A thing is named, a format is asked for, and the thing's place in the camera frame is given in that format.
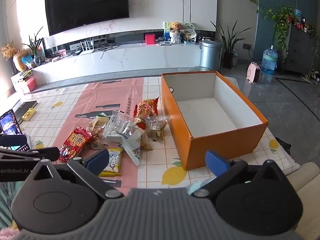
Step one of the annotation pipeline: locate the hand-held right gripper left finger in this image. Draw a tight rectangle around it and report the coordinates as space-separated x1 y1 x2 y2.
25 149 124 199

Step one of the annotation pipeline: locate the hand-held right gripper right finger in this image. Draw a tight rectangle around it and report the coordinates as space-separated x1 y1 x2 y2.
193 150 288 197

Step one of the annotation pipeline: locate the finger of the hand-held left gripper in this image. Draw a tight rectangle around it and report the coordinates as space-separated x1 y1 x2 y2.
0 147 60 159
0 134 27 147

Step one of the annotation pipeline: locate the yellow snack packet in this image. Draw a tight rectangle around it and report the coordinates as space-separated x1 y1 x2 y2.
97 148 124 177

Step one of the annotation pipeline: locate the orange cardboard box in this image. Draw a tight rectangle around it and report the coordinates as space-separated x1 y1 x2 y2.
161 71 269 171

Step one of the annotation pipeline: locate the clear snack packet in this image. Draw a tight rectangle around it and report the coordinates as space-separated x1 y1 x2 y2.
101 110 128 140
89 140 108 151

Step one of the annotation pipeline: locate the white blue snack packet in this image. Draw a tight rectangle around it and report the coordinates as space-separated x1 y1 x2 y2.
106 121 150 166

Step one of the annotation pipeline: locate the clear packet with brown snacks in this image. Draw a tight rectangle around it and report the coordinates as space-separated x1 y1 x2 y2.
144 115 171 144

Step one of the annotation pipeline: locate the red fries snack packet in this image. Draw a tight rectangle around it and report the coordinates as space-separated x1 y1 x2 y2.
133 96 160 123

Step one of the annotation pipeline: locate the smartphone on stand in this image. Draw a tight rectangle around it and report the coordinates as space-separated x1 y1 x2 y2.
0 109 32 150

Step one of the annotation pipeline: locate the teal patterned cloth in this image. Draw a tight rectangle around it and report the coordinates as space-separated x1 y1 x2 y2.
0 180 25 230

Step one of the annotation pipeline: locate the small yellow packet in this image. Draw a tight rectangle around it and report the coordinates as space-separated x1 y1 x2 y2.
21 107 37 122

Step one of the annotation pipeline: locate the light blue cloth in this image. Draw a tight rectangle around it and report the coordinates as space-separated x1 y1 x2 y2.
186 180 215 195

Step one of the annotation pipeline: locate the black flat box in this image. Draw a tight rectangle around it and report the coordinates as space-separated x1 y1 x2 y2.
15 101 38 113

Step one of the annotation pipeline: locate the red storage box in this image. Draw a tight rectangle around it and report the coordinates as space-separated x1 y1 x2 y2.
19 77 37 93

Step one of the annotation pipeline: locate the black bag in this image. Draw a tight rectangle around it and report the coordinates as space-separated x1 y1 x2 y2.
275 137 292 155

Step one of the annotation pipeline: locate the orange vase with dried flowers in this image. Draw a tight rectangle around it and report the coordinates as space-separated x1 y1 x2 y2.
1 41 29 73

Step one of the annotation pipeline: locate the round glass table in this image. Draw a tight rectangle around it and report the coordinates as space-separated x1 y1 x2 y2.
189 66 215 73

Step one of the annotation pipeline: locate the green plant in glass vase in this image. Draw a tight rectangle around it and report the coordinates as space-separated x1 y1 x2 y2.
22 27 44 67

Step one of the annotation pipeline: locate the pink space heater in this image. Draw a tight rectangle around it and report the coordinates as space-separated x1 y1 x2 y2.
246 62 262 83

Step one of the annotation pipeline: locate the beige cushion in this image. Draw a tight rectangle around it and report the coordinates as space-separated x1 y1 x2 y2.
285 162 320 240

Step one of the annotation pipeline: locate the white marble tv cabinet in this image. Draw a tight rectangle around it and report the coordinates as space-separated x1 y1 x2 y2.
11 42 202 93

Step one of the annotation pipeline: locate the silver trash can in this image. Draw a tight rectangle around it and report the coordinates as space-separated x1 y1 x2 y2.
200 40 222 71

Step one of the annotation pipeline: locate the white router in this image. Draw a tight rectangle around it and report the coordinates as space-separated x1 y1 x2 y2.
75 38 95 55

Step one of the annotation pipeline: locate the blue water bottle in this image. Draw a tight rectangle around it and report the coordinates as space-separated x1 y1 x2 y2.
261 45 278 75

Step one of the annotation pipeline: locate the long-leaf potted plant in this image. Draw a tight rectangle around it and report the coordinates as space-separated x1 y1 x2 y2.
210 19 252 69

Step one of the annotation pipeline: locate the teddy bear in white pot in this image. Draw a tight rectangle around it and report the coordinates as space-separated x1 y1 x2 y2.
169 22 182 45

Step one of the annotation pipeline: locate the round decorated fan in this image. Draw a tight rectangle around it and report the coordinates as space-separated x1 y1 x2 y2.
180 21 198 40

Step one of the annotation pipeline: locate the dark grey dresser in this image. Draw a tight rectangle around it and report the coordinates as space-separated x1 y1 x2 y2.
282 24 319 75

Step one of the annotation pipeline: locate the picture card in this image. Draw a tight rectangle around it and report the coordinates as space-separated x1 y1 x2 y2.
164 21 173 39

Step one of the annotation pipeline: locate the trailing vine plant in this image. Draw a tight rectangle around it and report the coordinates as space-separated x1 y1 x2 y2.
257 5 297 53

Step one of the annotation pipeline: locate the black flat television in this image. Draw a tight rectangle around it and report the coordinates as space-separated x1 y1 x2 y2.
44 0 130 37

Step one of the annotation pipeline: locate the black cable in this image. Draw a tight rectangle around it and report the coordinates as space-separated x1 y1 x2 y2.
97 42 122 59

